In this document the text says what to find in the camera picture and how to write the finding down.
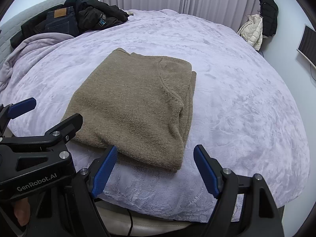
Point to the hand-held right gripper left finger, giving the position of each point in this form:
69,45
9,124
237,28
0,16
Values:
105,170

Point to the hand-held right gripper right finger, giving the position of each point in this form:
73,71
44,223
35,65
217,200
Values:
206,170

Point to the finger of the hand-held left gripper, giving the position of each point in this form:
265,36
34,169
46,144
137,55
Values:
23,107
71,124

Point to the brown knit sweater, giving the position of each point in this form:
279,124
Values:
128,103

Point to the person's left hand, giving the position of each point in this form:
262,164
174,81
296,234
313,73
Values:
21,213

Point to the grey-lilac throw blanket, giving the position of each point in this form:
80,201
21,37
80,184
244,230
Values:
32,47

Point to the lilac fleece bed blanket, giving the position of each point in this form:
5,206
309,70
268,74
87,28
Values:
234,91

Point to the dark blue jeans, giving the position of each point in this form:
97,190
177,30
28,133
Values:
59,23

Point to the grey padded headboard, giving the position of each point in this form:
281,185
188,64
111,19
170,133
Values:
37,7

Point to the white hanging puffer jacket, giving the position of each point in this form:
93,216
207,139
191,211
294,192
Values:
251,29

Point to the black hanging puffer jacket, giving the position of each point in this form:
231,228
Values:
269,14

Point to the white-framed wall television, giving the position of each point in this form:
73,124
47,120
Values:
308,47

